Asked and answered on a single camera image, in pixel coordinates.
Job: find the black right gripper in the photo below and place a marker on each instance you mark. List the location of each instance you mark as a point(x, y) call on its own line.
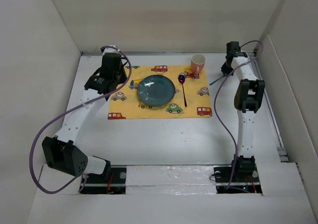
point(224, 70)

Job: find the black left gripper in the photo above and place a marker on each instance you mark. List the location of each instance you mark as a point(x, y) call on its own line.
point(123, 77)

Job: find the blue metal fork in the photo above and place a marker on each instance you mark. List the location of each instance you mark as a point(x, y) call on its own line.
point(215, 81)

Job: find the pink ceramic mug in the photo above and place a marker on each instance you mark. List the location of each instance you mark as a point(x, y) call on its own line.
point(197, 63)

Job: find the yellow car-print placemat cloth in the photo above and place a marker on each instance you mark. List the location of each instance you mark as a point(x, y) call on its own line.
point(125, 104)

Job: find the teal ceramic plate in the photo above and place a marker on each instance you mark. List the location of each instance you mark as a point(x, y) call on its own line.
point(156, 90)

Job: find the purple metal spoon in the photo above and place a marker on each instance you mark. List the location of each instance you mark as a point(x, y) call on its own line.
point(181, 79)

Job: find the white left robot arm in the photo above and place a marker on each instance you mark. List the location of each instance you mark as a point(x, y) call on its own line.
point(62, 152)

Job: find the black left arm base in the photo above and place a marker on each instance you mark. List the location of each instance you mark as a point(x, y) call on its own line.
point(113, 184)

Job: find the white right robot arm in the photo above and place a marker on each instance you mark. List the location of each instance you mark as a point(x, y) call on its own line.
point(247, 102)

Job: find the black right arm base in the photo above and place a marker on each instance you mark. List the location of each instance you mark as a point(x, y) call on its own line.
point(241, 182)

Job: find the silver foil tape strip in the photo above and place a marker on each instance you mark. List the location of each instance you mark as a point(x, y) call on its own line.
point(170, 180)

